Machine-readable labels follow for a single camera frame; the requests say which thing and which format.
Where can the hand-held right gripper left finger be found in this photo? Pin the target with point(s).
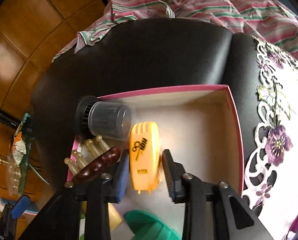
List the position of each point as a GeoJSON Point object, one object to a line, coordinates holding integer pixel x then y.
{"type": "Point", "coordinates": [122, 177]}

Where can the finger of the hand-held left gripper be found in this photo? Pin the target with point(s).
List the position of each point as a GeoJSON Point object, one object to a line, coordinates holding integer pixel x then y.
{"type": "Point", "coordinates": [20, 206]}

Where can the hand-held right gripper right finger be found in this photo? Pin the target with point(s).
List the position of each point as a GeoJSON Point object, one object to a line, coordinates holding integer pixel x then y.
{"type": "Point", "coordinates": [170, 177]}

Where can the yellow plastic case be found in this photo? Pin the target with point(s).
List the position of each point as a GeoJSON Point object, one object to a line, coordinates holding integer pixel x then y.
{"type": "Point", "coordinates": [144, 160]}

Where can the mustard knitted pouch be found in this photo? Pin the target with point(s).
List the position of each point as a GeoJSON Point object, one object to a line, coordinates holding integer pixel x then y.
{"type": "Point", "coordinates": [115, 217]}

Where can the pink cardboard box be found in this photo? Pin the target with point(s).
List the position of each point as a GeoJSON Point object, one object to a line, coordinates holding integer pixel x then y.
{"type": "Point", "coordinates": [194, 130]}

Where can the green plastic case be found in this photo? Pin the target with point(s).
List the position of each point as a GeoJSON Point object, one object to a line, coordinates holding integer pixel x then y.
{"type": "Point", "coordinates": [149, 227]}

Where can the clear jar with black lid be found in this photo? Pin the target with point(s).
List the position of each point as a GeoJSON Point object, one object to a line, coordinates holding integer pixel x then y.
{"type": "Point", "coordinates": [106, 120]}

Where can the clear plastic packaging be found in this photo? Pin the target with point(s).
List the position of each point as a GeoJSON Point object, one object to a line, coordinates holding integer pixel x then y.
{"type": "Point", "coordinates": [13, 172]}

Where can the floral snack packet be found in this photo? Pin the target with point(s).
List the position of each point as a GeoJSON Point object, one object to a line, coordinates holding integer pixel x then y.
{"type": "Point", "coordinates": [20, 147]}

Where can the white embroidered floral tablecloth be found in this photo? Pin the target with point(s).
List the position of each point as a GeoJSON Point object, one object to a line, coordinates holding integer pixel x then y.
{"type": "Point", "coordinates": [294, 110]}

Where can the pink green striped blanket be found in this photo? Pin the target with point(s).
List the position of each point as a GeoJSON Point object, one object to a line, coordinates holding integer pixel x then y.
{"type": "Point", "coordinates": [201, 5]}

